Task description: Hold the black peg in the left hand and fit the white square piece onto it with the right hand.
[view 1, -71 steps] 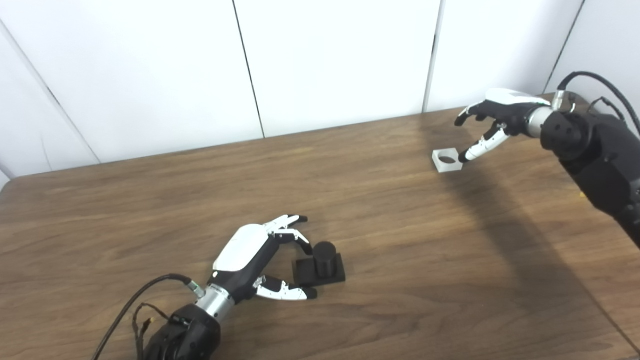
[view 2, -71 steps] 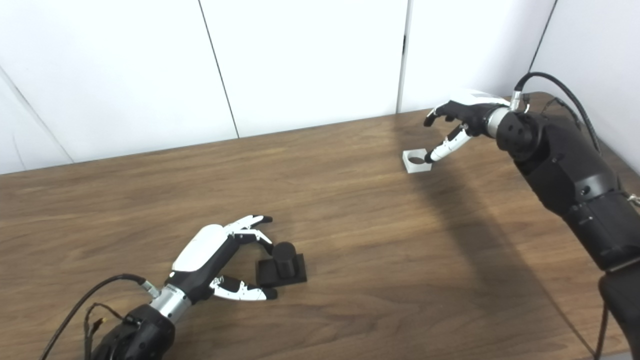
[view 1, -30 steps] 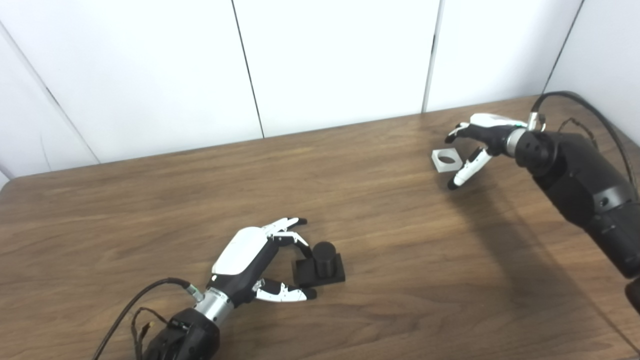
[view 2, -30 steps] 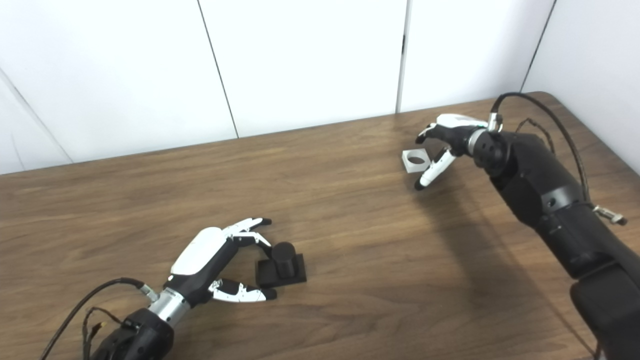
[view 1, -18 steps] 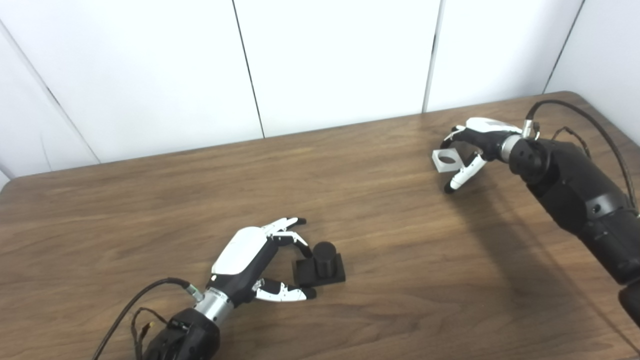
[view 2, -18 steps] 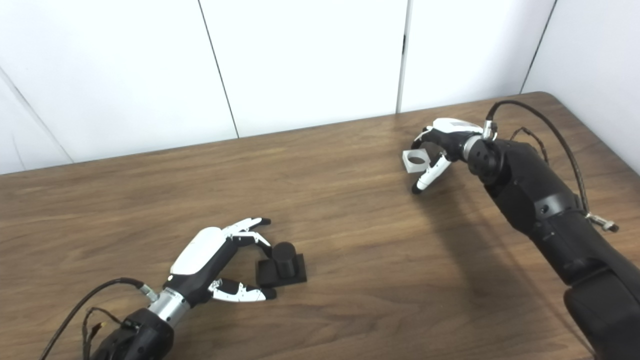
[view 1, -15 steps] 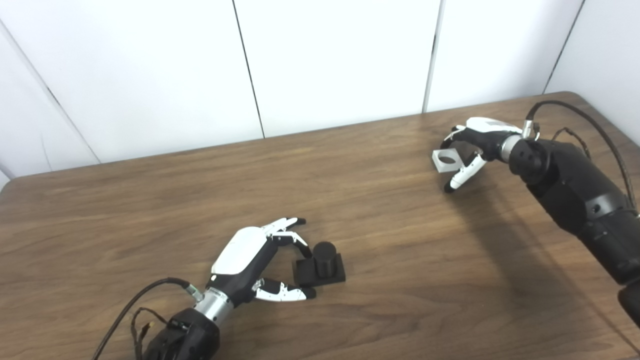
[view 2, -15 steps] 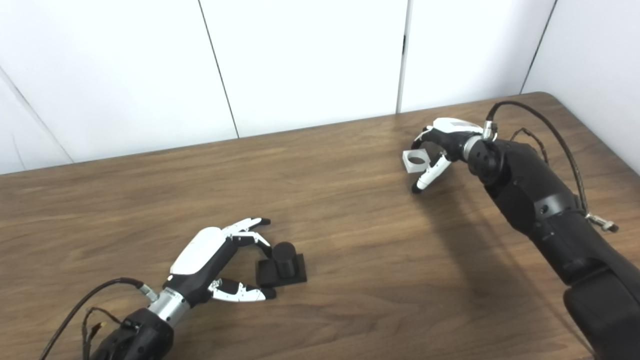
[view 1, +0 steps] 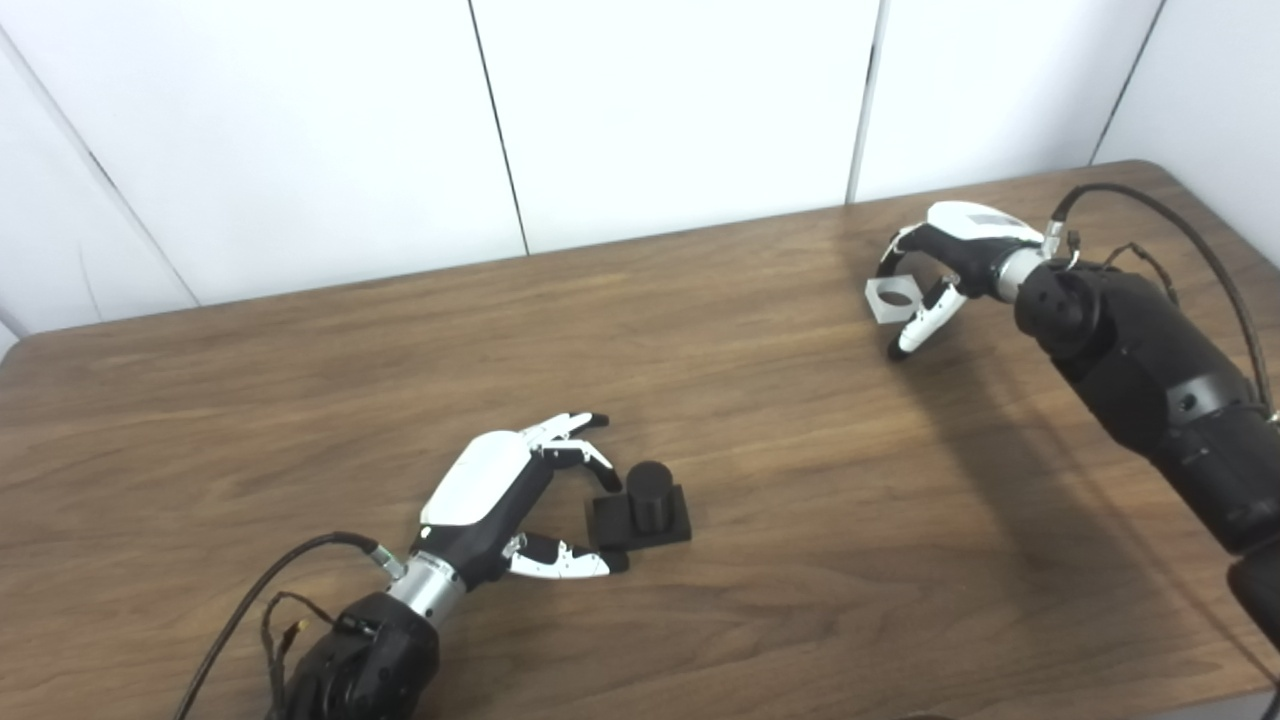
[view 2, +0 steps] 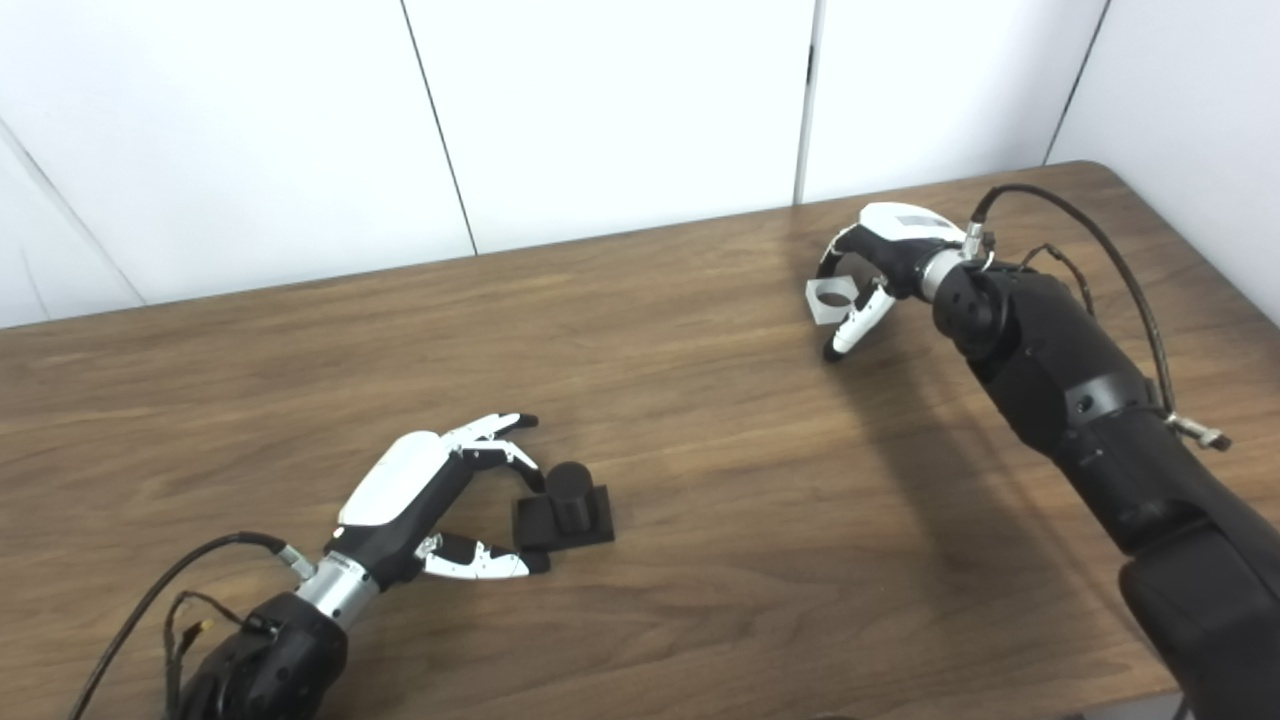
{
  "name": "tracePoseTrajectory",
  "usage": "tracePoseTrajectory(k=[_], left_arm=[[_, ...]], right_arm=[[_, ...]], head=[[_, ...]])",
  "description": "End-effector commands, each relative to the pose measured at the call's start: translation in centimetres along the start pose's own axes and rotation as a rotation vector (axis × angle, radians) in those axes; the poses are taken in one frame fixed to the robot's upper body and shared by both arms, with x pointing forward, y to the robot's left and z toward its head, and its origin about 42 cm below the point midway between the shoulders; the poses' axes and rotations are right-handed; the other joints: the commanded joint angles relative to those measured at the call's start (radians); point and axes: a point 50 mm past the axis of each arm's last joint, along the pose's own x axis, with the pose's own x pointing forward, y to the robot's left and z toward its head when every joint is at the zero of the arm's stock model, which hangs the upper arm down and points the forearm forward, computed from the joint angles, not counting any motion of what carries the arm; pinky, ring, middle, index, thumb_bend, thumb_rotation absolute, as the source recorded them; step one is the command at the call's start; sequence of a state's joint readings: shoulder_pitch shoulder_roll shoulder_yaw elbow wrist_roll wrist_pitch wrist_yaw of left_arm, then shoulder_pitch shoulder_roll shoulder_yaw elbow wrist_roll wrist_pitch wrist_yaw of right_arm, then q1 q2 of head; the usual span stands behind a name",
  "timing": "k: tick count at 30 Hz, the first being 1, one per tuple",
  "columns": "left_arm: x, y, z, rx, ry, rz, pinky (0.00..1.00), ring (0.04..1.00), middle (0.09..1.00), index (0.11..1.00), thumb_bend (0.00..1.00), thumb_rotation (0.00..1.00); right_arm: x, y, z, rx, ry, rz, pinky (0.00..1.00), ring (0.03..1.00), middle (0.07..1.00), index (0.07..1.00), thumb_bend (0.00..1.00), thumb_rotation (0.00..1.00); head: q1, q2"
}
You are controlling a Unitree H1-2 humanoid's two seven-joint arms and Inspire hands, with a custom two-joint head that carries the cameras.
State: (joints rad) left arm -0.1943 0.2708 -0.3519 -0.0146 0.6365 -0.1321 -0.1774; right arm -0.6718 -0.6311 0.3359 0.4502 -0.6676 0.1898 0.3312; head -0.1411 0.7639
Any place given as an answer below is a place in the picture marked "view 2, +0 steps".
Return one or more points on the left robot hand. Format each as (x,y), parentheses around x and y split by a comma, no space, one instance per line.
(395,480)

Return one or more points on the white square piece with hole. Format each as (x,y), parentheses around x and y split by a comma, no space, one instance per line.
(822,308)

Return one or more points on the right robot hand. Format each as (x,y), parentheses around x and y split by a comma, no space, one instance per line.
(900,235)

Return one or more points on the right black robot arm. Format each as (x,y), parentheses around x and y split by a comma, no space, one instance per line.
(1090,420)

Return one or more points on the black peg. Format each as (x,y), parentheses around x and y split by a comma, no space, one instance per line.
(570,490)

